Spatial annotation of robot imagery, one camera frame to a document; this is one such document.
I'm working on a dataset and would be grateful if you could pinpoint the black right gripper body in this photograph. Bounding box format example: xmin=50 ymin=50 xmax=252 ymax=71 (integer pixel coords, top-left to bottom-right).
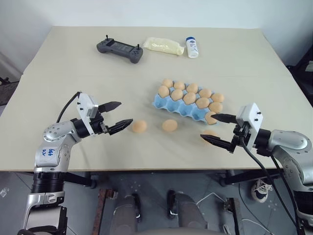
xmin=230 ymin=122 xmax=250 ymax=154

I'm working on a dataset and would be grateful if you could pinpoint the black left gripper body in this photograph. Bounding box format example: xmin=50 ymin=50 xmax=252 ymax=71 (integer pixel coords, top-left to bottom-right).
xmin=89 ymin=112 xmax=111 ymax=136

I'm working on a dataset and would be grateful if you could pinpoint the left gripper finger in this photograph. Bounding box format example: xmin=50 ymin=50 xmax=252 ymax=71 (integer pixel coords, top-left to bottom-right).
xmin=108 ymin=118 xmax=134 ymax=136
xmin=98 ymin=101 xmax=122 ymax=114

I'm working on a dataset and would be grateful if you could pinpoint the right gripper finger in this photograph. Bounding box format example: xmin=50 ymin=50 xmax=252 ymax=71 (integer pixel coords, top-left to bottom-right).
xmin=200 ymin=134 xmax=234 ymax=151
xmin=211 ymin=113 xmax=238 ymax=124

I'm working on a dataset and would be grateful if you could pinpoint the blue egg tray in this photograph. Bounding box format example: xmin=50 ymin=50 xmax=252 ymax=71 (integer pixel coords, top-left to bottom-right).
xmin=152 ymin=79 xmax=224 ymax=126

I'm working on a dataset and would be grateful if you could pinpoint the grey handheld remote controller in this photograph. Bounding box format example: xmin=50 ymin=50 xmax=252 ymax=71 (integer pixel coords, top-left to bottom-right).
xmin=96 ymin=35 xmax=144 ymax=65

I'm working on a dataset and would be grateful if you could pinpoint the dark sneaker with white laces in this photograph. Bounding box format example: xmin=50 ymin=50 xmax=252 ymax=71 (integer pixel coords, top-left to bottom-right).
xmin=251 ymin=179 xmax=273 ymax=203

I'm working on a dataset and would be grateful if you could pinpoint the white bottle with blue cap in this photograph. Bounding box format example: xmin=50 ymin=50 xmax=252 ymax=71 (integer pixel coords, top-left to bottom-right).
xmin=185 ymin=36 xmax=200 ymax=59

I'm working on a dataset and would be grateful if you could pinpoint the clear bag of white grains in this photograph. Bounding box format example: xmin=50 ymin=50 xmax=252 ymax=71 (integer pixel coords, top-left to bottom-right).
xmin=142 ymin=36 xmax=185 ymax=56

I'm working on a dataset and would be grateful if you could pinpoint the dark grey rounded shape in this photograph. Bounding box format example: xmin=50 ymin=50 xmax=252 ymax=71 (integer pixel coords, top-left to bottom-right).
xmin=167 ymin=189 xmax=208 ymax=235
xmin=114 ymin=193 xmax=142 ymax=235

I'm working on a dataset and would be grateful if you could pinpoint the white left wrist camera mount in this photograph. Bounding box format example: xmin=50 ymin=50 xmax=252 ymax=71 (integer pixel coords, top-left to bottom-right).
xmin=75 ymin=92 xmax=99 ymax=136

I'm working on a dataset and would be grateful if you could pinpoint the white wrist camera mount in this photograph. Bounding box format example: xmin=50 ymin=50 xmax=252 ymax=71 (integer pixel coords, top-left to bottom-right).
xmin=235 ymin=102 xmax=265 ymax=150
xmin=75 ymin=92 xmax=99 ymax=136

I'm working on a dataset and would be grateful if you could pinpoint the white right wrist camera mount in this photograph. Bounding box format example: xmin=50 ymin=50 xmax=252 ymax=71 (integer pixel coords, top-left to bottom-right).
xmin=235 ymin=102 xmax=265 ymax=150

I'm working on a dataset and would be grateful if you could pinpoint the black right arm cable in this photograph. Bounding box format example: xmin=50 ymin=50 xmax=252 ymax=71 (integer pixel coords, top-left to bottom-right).
xmin=239 ymin=134 xmax=303 ymax=235
xmin=268 ymin=151 xmax=300 ymax=221

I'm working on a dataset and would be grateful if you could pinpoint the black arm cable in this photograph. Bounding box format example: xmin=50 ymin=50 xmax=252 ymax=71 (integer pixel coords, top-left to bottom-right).
xmin=56 ymin=91 xmax=83 ymax=123
xmin=268 ymin=151 xmax=300 ymax=221
xmin=239 ymin=134 xmax=303 ymax=235

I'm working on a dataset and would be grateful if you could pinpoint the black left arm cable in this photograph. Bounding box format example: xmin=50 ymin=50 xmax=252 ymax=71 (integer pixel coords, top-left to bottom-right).
xmin=56 ymin=91 xmax=83 ymax=123

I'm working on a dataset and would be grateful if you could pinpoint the black table frame leg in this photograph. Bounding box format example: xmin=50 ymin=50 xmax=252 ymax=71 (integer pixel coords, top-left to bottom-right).
xmin=220 ymin=170 xmax=282 ymax=188
xmin=62 ymin=171 xmax=98 ymax=189

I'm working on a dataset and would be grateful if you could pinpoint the white floor cable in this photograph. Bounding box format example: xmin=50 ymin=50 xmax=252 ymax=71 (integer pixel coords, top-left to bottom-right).
xmin=195 ymin=192 xmax=245 ymax=235

